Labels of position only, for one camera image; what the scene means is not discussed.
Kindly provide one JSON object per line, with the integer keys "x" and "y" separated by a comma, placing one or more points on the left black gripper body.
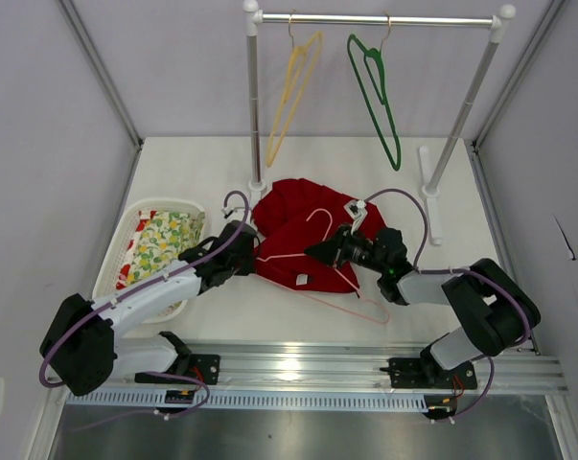
{"x": 242, "y": 265}

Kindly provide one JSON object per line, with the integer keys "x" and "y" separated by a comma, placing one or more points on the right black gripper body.
{"x": 353, "y": 248}

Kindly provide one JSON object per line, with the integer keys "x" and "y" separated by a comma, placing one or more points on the red skirt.
{"x": 294, "y": 215}

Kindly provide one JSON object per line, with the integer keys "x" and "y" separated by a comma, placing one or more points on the green clothes hanger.
{"x": 369, "y": 70}

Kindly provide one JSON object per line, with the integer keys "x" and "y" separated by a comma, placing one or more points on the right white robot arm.
{"x": 493, "y": 312}

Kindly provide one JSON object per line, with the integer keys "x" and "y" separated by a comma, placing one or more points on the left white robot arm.
{"x": 85, "y": 345}

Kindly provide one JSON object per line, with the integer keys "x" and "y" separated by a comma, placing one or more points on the yellow clothes hanger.
{"x": 302, "y": 61}

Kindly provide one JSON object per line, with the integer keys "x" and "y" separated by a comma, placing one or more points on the lemon print cloth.
{"x": 159, "y": 237}

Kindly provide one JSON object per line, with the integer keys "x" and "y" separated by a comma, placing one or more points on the white plastic laundry basket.
{"x": 113, "y": 260}

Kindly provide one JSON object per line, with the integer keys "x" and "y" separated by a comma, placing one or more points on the white clothes rack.
{"x": 497, "y": 26}

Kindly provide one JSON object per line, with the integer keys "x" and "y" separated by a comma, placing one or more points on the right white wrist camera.
{"x": 356, "y": 210}

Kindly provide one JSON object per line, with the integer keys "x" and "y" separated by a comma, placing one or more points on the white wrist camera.
{"x": 356, "y": 210}
{"x": 229, "y": 211}

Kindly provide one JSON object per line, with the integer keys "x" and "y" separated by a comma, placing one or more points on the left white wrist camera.
{"x": 229, "y": 211}

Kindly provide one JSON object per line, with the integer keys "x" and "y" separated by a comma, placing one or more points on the aluminium mounting rail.
{"x": 355, "y": 367}

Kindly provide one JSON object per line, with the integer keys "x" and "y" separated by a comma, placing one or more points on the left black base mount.
{"x": 204, "y": 368}

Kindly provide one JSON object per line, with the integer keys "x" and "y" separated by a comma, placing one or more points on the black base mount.
{"x": 204, "y": 368}
{"x": 417, "y": 373}

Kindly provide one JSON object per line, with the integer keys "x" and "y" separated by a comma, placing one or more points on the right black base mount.
{"x": 417, "y": 373}

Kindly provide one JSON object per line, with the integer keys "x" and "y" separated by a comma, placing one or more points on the white slotted cable duct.
{"x": 266, "y": 400}

